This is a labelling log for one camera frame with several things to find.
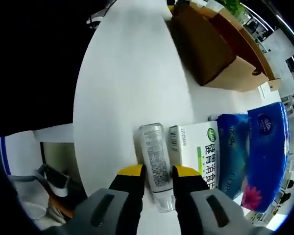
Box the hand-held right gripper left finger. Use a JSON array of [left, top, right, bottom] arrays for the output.
[[49, 164, 146, 235]]

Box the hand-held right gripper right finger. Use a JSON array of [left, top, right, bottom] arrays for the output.
[[171, 165, 268, 235]]

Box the brown cardboard shoe box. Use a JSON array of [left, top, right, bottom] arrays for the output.
[[170, 0, 283, 93]]

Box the blue wet wipes pack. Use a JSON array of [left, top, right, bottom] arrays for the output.
[[217, 114, 250, 200]]

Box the white green medicine box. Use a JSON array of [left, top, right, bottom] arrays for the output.
[[169, 121, 221, 191]]

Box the white squeeze tube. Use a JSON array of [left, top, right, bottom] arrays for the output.
[[133, 122, 176, 213]]

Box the blue soft tissue pack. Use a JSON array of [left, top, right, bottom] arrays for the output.
[[241, 102, 290, 212]]

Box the person's black white shoe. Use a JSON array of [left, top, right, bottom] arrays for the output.
[[33, 163, 71, 198]]

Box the green potted plant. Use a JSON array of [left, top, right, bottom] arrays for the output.
[[221, 0, 247, 22]]

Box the white office partition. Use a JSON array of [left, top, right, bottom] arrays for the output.
[[261, 30, 294, 81]]

